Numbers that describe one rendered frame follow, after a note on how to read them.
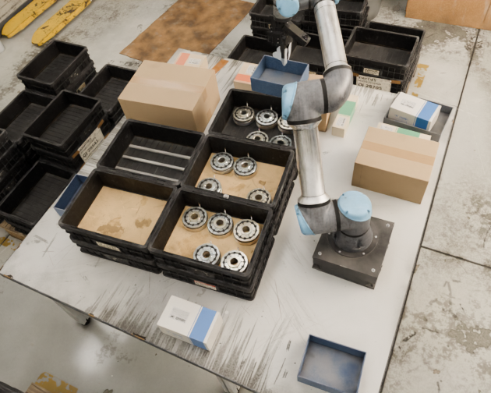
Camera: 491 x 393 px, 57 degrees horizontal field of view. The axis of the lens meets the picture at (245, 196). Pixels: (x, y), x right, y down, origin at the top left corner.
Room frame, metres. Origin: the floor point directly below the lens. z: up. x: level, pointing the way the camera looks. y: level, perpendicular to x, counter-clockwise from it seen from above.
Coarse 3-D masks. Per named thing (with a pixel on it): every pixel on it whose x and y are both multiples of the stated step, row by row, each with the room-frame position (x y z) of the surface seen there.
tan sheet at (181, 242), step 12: (180, 216) 1.07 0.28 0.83; (180, 228) 1.00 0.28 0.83; (204, 228) 0.98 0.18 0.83; (168, 240) 0.96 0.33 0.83; (180, 240) 0.95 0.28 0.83; (192, 240) 0.94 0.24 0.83; (204, 240) 0.93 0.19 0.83; (216, 240) 0.92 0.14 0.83; (228, 240) 0.91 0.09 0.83; (180, 252) 0.90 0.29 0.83; (192, 252) 0.89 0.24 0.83; (252, 252) 0.84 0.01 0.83
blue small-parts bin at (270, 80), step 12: (264, 60) 1.58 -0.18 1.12; (276, 60) 1.56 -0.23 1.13; (288, 60) 1.53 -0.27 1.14; (264, 72) 1.56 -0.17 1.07; (276, 72) 1.55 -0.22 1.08; (288, 72) 1.53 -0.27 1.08; (300, 72) 1.50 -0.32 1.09; (252, 84) 1.46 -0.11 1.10; (264, 84) 1.43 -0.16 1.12; (276, 84) 1.40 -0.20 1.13; (276, 96) 1.41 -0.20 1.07
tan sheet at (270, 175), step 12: (204, 168) 1.29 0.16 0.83; (264, 168) 1.23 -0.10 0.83; (276, 168) 1.22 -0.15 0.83; (228, 180) 1.21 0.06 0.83; (240, 180) 1.19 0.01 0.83; (252, 180) 1.18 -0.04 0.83; (264, 180) 1.17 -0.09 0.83; (276, 180) 1.16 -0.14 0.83; (228, 192) 1.14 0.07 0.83; (240, 192) 1.13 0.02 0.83
